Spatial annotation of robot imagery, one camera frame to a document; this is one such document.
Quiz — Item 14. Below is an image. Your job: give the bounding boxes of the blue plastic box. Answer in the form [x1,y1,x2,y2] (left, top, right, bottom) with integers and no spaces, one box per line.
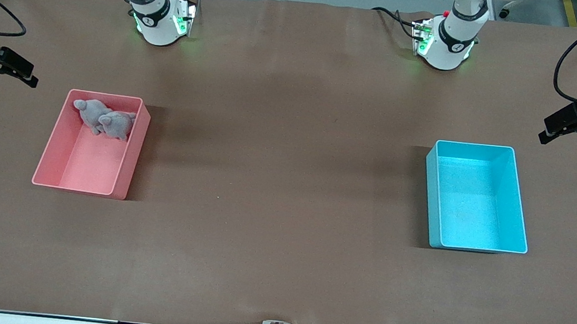
[417,139,538,258]

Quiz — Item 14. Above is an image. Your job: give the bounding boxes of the grey plush toy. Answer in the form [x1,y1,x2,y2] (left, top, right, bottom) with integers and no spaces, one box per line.
[70,97,115,138]
[96,109,137,142]

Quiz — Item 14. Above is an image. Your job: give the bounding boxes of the brown table mat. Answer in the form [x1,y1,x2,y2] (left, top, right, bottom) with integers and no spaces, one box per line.
[0,0,577,324]

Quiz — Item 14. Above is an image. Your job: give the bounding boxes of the pink plastic box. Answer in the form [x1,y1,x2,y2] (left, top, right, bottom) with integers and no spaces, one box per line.
[31,86,153,202]

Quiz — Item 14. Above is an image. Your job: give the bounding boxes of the silver base connector plate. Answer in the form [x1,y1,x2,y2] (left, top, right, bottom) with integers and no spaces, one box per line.
[172,0,199,38]
[410,16,436,58]

